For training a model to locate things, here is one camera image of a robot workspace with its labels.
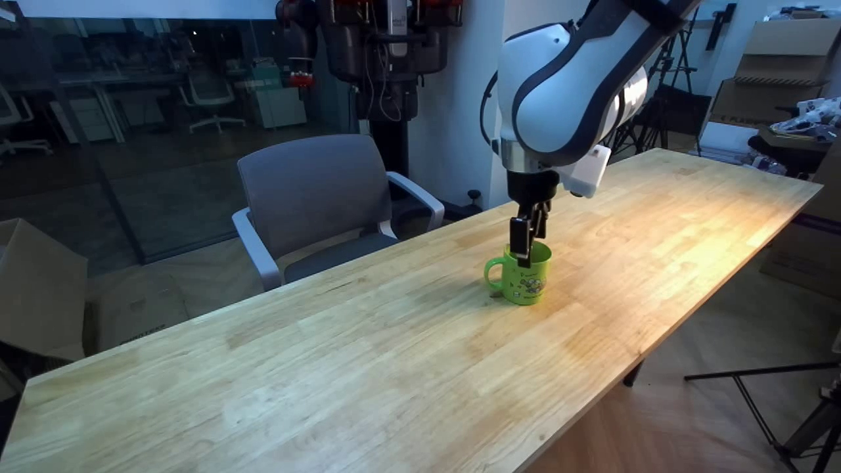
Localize clear plastic bag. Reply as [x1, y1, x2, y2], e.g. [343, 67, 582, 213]
[787, 91, 841, 143]

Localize red black pedestal robot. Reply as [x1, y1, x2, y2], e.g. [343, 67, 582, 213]
[276, 0, 468, 179]

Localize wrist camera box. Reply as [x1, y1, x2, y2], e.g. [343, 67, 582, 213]
[556, 142, 615, 200]

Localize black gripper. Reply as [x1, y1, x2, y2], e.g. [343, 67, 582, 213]
[504, 164, 561, 271]

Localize grey office chair white arms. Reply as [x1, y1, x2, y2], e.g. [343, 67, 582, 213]
[229, 130, 448, 295]

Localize office chair behind glass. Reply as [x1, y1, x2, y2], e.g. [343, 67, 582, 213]
[0, 80, 57, 162]
[175, 65, 255, 138]

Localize black camera tripod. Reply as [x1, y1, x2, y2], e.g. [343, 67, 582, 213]
[681, 355, 841, 473]

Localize open cardboard box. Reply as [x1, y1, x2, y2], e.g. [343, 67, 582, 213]
[695, 12, 841, 164]

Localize closed cardboard box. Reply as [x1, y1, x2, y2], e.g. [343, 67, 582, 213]
[0, 214, 91, 368]

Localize yellow green mug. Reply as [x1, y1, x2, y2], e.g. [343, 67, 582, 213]
[481, 238, 556, 310]

